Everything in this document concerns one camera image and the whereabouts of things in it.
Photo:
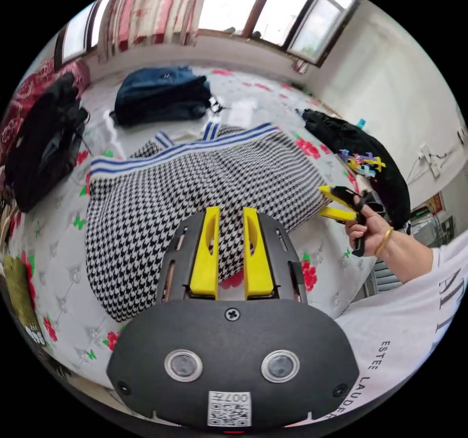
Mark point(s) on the person's right forearm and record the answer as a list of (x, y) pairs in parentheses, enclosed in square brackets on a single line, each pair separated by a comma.
[(406, 255)]

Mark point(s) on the pink and white curtain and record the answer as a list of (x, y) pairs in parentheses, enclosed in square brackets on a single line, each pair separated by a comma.
[(157, 7)]

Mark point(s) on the white wall power strip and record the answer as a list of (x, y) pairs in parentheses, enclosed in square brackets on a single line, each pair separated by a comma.
[(431, 160)]

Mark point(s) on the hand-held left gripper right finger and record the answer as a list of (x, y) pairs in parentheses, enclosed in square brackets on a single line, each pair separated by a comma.
[(257, 266)]

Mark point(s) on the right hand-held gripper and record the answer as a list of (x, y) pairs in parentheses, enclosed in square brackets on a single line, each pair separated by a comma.
[(345, 194)]

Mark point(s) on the black garment with colourful print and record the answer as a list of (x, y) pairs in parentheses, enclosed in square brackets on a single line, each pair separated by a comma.
[(387, 186)]

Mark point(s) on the wooden-framed window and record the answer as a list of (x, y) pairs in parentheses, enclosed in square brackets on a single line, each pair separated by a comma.
[(289, 10)]

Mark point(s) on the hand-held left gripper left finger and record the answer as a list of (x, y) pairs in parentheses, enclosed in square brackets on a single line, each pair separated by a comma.
[(204, 262)]

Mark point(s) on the black and white checkered jacket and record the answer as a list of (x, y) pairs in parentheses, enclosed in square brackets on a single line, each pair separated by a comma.
[(164, 204)]

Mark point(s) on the bed with floral white quilt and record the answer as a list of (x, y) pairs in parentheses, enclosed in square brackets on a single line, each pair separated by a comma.
[(62, 248)]

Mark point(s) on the olive green cushion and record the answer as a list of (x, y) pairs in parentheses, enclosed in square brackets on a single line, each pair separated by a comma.
[(20, 292)]

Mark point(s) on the person's body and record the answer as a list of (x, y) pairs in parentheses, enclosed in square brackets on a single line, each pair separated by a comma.
[(402, 321)]

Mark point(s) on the person's right hand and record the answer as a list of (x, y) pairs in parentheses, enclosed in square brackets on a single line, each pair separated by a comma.
[(374, 235)]

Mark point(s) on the dark blue garment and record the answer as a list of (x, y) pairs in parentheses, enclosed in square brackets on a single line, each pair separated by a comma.
[(161, 94)]

